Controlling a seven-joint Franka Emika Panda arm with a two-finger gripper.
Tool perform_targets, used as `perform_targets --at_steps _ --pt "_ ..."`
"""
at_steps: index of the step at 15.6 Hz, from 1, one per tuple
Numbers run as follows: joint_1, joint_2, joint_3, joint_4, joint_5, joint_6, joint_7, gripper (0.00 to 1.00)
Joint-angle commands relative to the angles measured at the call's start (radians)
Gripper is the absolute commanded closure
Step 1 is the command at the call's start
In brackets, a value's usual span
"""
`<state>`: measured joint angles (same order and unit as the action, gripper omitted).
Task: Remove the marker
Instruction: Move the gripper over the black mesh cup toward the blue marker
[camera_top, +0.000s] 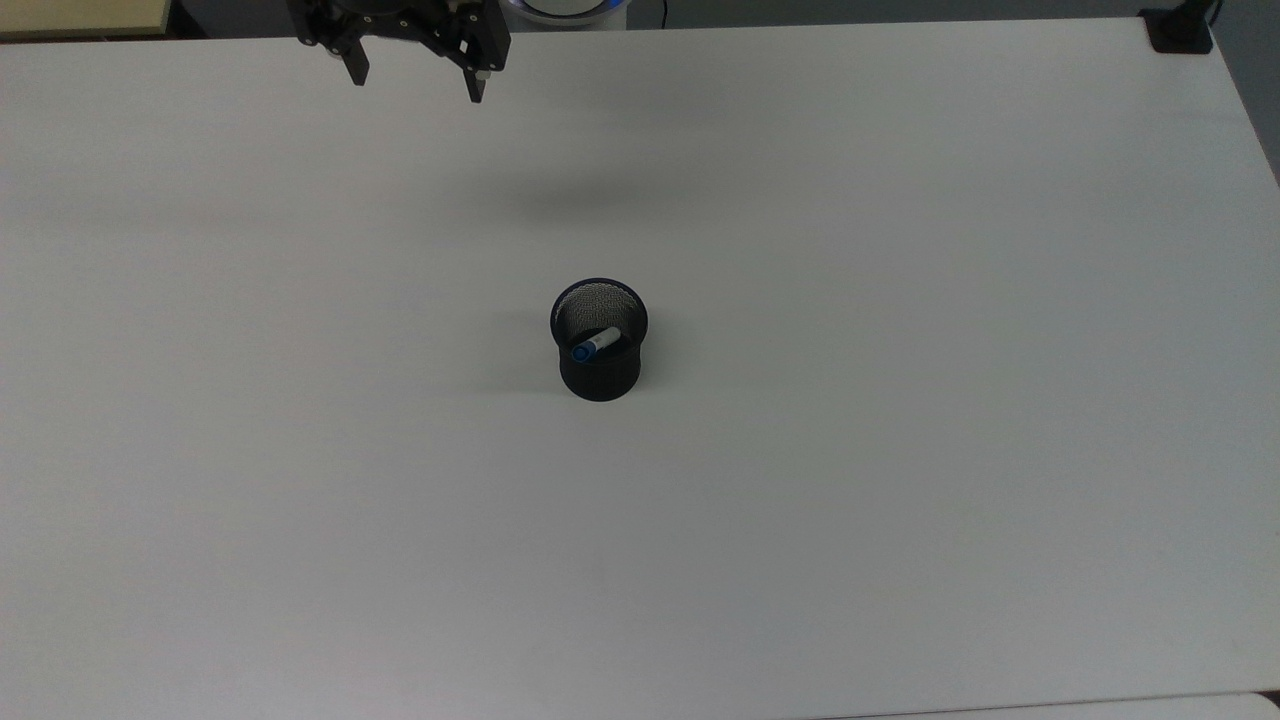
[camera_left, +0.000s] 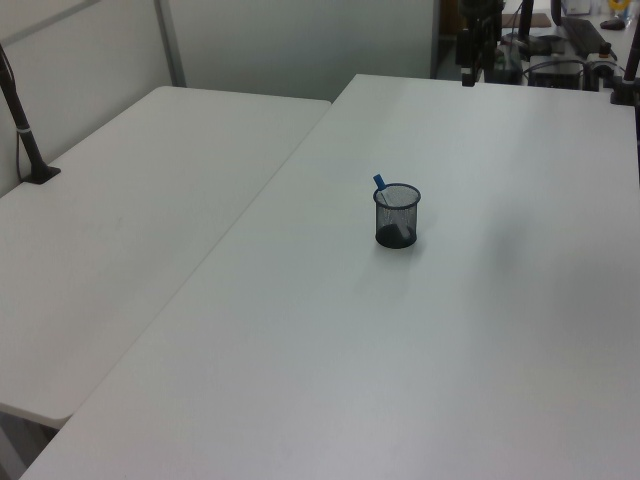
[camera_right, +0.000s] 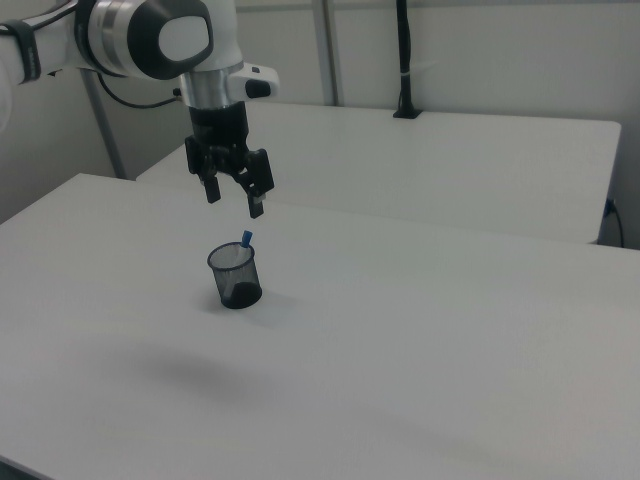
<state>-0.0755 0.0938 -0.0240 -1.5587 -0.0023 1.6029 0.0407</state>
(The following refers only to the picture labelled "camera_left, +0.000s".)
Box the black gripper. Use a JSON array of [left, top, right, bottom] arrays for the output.
[[455, 0, 503, 89]]

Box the white marker with blue cap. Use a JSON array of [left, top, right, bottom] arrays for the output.
[[371, 172, 414, 240]]

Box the black monitor stand pole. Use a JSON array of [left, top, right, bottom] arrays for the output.
[[516, 0, 535, 40]]

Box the brown board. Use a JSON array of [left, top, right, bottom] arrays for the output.
[[501, 13, 550, 30]]

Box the grey control box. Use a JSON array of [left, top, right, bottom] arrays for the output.
[[528, 53, 587, 90]]

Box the black keyboard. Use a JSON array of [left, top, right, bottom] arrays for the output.
[[561, 16, 605, 58]]

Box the black mesh pen cup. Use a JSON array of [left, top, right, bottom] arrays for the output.
[[372, 183, 422, 249]]

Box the white folding side table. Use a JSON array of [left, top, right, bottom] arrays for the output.
[[0, 85, 334, 429]]

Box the grey metal partition post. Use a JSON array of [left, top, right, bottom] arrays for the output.
[[152, 0, 188, 89]]

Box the black camera stand left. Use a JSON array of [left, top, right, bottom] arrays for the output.
[[0, 42, 63, 186]]

